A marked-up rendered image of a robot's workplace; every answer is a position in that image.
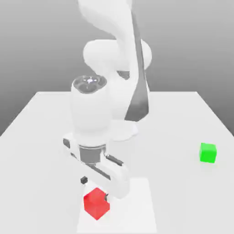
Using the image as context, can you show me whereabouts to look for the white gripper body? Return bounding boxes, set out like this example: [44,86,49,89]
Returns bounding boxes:
[63,147,132,200]

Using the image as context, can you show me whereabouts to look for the small red cube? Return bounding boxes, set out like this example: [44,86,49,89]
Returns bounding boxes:
[83,187,111,221]

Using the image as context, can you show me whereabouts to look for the small green cube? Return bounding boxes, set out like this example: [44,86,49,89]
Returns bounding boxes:
[199,142,218,164]

